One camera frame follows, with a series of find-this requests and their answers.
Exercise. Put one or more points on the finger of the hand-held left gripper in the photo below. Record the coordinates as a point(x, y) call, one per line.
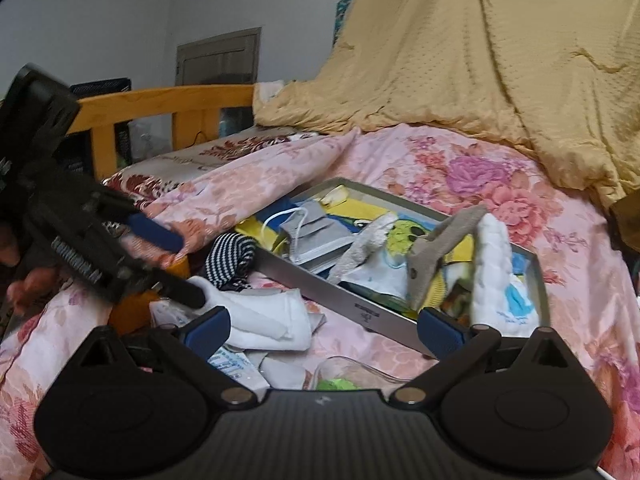
point(180, 290)
point(155, 232)

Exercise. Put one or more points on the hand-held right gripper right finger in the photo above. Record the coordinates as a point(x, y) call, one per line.
point(440, 332)

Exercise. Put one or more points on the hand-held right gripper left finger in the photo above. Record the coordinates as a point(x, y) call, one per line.
point(207, 332)

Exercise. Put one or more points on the white towel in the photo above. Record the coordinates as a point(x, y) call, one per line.
point(270, 315)

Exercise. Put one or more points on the beige cloth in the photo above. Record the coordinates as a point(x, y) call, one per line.
point(435, 260)

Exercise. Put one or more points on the white fluffy cloth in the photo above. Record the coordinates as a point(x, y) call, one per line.
point(492, 260)

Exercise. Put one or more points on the white lace cloth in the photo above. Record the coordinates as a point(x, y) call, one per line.
point(370, 245)

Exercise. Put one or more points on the grey shallow box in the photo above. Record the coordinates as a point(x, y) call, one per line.
point(325, 285)

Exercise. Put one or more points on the grey face mask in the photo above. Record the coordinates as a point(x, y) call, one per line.
point(310, 225)

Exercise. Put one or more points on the person's left hand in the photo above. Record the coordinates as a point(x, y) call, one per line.
point(30, 287)

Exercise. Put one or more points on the white blue printed packet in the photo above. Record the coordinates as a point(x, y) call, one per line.
point(235, 365)

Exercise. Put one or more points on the orange cloth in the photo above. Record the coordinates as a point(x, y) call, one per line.
point(130, 310)

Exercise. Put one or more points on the black white striped sock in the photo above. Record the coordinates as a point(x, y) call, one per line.
point(232, 257)

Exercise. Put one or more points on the white cloth with blue print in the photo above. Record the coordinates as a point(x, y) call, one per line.
point(520, 310)

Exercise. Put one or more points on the grey cloth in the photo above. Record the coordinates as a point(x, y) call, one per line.
point(282, 372)

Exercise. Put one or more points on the white cloth with blue trim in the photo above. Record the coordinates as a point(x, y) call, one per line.
point(375, 275)

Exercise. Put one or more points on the clear plastic bag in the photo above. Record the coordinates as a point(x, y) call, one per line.
point(350, 370)

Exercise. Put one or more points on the ornate red gold bedsheet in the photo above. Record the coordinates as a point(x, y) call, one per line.
point(225, 152)

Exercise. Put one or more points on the green cloth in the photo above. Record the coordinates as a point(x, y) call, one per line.
point(335, 385)

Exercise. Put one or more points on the dark blue plastic crate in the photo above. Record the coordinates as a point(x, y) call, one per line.
point(100, 85)

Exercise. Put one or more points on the light blue container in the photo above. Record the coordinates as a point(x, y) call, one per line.
point(229, 120)

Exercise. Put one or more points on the pink floral bedsheet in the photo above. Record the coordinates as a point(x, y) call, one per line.
point(500, 190)

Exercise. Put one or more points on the grey door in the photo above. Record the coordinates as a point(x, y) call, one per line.
point(220, 60)

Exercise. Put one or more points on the yellow dotted blanket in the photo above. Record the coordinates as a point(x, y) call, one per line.
point(475, 60)

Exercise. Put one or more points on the teal patterned cloth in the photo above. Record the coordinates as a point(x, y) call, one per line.
point(345, 15)

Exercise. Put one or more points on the wooden bed rail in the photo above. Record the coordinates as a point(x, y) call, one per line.
point(150, 100)

